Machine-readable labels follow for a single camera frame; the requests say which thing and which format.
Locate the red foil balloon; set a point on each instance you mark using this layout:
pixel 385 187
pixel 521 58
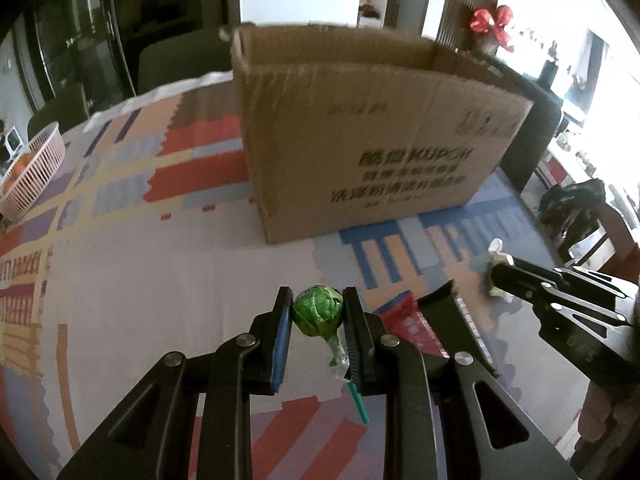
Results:
pixel 492 22

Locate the dark dining chair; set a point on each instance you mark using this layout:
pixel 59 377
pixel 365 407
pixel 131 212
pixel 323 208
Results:
pixel 57 105
pixel 535 125
pixel 180 60

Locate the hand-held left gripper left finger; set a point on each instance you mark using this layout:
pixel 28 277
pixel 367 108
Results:
pixel 282 340

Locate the dark bag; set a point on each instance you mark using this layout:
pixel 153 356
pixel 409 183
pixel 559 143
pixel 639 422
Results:
pixel 572 205

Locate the person's right hand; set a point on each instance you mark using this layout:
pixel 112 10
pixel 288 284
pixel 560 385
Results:
pixel 607 417

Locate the dark glass sliding door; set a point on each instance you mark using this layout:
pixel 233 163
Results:
pixel 100 20

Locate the small white appliance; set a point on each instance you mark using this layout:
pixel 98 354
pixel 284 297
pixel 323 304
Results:
pixel 11 141

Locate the pale green candy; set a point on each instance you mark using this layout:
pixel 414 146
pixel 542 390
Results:
pixel 496 250

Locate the pile of oranges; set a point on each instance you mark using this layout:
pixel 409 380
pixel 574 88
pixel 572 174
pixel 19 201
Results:
pixel 20 167

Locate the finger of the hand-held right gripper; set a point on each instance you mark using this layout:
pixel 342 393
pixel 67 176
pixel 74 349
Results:
pixel 545 300
pixel 550 276

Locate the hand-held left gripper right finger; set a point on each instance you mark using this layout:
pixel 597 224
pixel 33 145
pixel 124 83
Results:
pixel 352 345

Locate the brown wooden chair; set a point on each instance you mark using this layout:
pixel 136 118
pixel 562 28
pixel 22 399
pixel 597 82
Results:
pixel 622 240

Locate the brown cardboard box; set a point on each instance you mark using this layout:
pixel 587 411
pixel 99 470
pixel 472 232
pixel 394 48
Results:
pixel 360 140

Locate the white basket of oranges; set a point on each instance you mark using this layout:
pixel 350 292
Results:
pixel 37 175

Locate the green lollipop with teal stick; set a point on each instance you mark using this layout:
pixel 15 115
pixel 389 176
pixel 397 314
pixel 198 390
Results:
pixel 315 310

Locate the large red snack packet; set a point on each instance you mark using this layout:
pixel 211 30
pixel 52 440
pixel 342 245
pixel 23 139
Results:
pixel 410 325

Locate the black snack packet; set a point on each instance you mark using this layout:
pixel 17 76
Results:
pixel 465 325

